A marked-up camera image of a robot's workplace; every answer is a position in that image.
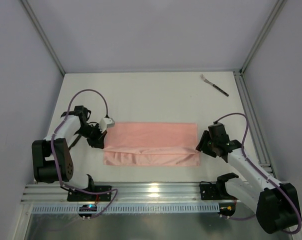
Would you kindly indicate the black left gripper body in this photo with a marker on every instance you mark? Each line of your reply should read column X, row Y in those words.
column 97, row 139

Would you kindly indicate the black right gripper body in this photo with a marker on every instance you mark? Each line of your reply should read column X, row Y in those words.
column 204, row 142

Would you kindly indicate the pink satin napkin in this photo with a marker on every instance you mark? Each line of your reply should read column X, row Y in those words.
column 152, row 144

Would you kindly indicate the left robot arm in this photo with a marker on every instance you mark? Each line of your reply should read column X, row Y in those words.
column 51, row 157

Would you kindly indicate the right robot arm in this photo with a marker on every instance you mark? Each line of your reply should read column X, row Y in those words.
column 275, row 204

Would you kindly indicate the metal fork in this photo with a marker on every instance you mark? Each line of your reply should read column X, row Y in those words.
column 213, row 85

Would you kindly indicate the right controller board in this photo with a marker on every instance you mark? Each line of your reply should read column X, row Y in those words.
column 226, row 210

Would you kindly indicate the controller board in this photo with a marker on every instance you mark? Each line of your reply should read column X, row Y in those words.
column 226, row 210
column 87, row 210

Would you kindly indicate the left controller board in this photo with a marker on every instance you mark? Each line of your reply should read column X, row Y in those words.
column 87, row 210

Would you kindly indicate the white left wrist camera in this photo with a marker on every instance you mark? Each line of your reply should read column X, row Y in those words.
column 105, row 123

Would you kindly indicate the aluminium right side rail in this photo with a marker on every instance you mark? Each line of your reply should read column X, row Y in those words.
column 258, row 140

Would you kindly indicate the aluminium rail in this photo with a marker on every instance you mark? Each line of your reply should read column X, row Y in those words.
column 128, row 192
column 258, row 140

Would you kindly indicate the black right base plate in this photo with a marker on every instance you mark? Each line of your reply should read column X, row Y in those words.
column 211, row 191

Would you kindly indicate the aluminium front rail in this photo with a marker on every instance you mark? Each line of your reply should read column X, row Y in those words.
column 128, row 192

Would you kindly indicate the slotted cable duct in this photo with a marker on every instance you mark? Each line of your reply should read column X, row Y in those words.
column 130, row 208

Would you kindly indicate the left frame post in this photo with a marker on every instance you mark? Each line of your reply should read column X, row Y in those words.
column 42, row 35

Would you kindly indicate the frame post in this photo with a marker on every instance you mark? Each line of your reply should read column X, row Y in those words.
column 42, row 35
column 263, row 33

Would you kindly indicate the right frame post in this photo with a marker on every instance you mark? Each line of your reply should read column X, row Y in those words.
column 263, row 33

